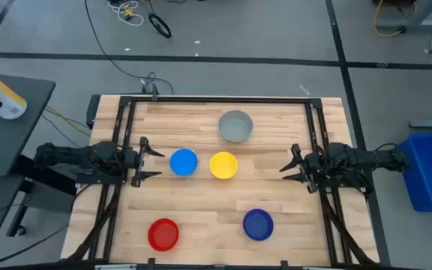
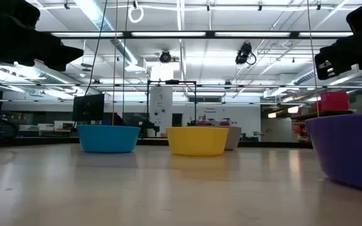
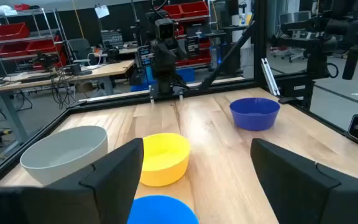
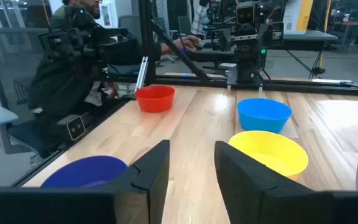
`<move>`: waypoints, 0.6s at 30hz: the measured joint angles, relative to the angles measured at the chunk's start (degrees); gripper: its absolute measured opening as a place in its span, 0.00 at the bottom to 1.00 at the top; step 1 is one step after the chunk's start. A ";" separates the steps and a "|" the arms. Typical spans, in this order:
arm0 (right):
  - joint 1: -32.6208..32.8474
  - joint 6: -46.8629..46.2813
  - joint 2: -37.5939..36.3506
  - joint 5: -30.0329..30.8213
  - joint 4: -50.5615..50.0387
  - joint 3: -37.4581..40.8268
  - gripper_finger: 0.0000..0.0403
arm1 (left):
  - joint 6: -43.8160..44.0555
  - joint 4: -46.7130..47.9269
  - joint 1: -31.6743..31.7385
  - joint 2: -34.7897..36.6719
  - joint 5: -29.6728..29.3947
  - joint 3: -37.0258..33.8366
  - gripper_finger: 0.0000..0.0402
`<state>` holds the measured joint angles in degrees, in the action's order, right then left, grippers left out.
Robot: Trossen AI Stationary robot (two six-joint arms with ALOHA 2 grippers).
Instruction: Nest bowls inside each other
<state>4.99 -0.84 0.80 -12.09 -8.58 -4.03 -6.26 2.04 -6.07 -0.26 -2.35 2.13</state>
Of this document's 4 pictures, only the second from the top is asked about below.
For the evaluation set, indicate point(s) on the black metal station frame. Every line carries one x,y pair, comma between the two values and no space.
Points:
196,103

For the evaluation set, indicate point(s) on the dark storage shelf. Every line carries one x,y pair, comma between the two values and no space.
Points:
313,115

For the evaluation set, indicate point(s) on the purple plastic bowl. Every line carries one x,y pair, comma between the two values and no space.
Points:
350,150

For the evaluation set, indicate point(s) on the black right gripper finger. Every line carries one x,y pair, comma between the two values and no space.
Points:
338,59

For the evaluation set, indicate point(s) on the black frame light bar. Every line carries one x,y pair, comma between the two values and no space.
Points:
210,34

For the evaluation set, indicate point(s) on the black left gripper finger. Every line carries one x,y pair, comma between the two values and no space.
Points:
52,42
64,58

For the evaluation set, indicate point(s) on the white pillar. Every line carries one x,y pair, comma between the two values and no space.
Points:
161,110

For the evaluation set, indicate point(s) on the light gray plastic bowl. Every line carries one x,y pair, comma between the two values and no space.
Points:
233,138

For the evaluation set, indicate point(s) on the yellow plastic bowl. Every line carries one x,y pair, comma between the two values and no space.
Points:
196,142

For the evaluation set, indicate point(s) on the black computer monitor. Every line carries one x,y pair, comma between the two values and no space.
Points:
88,107

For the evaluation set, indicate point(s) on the blue plastic bowl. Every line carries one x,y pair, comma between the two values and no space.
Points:
108,139

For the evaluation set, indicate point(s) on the black round ceiling camera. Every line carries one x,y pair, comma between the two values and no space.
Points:
165,57

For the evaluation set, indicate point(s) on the red storage bin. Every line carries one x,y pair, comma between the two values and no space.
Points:
333,101

